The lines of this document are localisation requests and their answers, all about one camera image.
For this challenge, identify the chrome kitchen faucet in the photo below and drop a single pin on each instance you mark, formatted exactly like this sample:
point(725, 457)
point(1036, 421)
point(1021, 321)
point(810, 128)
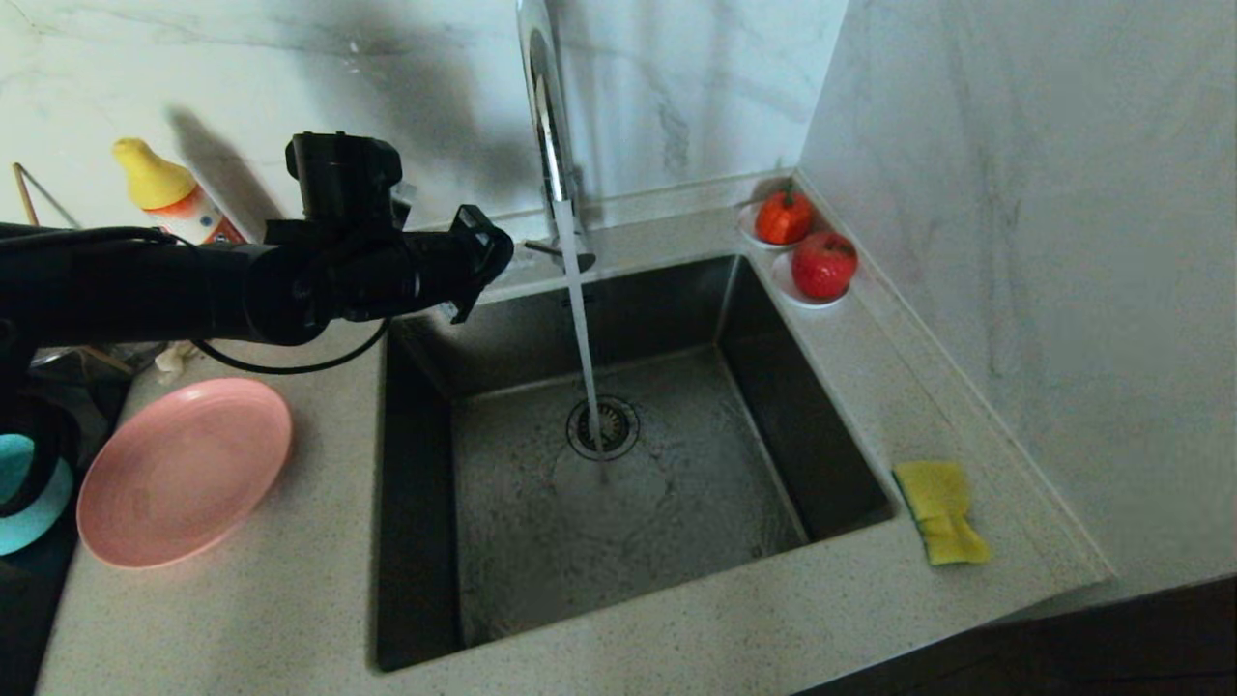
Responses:
point(551, 126)

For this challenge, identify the pink plate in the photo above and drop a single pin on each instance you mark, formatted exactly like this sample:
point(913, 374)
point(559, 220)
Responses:
point(184, 474)

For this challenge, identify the clear glass jug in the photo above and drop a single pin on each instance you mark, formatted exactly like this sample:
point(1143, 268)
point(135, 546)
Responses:
point(97, 356)

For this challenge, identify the red tomato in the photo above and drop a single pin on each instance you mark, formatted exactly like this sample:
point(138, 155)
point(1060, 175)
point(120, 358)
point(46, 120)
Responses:
point(783, 218)

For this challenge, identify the black stove cooktop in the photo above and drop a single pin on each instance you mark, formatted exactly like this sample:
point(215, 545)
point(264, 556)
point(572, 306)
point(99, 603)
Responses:
point(29, 628)

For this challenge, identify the yellow sponge green backing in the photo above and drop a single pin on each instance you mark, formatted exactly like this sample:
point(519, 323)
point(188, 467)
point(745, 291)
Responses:
point(939, 507)

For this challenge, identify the teal bowl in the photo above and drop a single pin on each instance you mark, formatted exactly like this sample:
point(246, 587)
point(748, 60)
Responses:
point(43, 512)

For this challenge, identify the round metal drain strainer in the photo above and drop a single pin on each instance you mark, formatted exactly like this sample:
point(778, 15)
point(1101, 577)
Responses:
point(623, 430)

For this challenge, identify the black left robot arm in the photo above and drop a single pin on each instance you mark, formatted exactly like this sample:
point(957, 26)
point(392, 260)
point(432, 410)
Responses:
point(145, 290)

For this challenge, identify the running water stream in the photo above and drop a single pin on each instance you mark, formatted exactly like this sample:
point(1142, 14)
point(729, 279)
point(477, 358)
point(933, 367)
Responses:
point(583, 338)

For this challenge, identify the small white dish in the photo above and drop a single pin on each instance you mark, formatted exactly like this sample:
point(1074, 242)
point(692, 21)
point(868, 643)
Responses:
point(745, 228)
point(784, 288)

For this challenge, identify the orange detergent bottle yellow cap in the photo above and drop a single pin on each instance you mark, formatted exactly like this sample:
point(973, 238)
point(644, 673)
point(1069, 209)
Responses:
point(164, 188)

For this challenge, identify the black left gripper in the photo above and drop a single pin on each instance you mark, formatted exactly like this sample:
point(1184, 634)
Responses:
point(387, 261)

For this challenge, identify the red apple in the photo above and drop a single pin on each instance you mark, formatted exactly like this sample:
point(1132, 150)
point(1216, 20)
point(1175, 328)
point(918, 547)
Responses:
point(823, 265)

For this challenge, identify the crumpled beige tissue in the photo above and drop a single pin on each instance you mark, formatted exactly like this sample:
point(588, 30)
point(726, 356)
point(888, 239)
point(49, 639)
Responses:
point(176, 358)

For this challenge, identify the stainless steel sink basin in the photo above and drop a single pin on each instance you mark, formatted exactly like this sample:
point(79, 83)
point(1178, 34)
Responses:
point(734, 512)

